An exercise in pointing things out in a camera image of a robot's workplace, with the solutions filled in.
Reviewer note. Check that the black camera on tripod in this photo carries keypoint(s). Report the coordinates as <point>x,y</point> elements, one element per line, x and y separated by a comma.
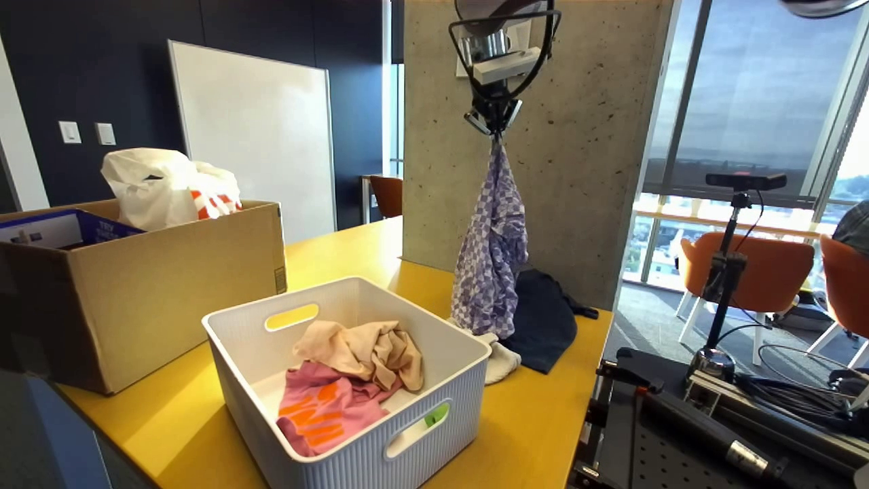
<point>747,181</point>

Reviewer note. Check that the green cloth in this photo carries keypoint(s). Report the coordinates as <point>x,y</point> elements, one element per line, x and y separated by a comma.
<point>439,413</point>

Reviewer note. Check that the dark blue furniture piece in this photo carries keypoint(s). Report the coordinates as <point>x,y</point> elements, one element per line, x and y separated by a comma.
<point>35,436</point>

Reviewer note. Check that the grey concrete pillar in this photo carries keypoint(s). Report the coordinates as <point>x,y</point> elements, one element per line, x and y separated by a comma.
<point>599,181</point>

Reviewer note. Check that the brown cardboard box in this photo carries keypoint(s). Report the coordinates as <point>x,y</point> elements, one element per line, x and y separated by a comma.
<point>137,299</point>

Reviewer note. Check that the blue printed carton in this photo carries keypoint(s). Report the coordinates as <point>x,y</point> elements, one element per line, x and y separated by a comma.
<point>54,232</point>

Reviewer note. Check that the peach beige cloth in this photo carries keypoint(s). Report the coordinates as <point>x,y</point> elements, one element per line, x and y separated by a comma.
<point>369,349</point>

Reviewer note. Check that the white plastic bag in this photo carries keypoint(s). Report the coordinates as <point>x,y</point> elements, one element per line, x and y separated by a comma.
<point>153,185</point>

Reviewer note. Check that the orange chair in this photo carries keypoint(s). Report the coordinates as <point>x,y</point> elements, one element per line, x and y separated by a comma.
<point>770,272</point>
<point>845,280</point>
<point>386,194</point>

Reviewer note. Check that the white wall switch plate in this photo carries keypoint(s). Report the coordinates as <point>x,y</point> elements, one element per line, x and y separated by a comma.
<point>69,132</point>
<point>107,135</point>

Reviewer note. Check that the pink orange striped cloth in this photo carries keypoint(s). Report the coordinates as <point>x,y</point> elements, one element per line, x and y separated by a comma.
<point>327,412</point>

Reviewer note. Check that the dark blue shirt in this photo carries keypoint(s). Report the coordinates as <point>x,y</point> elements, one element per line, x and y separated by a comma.
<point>543,321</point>

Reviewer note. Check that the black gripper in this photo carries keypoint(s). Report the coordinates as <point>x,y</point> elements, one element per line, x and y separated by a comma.
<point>493,109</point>

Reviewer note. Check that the white ribbed plastic basket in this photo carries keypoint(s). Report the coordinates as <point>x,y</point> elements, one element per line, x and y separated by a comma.
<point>361,451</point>

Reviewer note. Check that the white board panel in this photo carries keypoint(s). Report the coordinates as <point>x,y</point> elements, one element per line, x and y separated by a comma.
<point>252,137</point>

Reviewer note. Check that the black tripod stand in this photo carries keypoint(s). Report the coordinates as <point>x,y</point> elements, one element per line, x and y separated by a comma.
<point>722,272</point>

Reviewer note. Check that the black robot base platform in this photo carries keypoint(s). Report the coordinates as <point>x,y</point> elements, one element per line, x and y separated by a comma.
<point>688,436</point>

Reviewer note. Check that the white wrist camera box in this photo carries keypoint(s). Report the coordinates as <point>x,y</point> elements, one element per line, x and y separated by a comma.
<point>506,69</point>

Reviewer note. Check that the purple patterned shirt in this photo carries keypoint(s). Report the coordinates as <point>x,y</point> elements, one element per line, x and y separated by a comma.
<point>490,254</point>

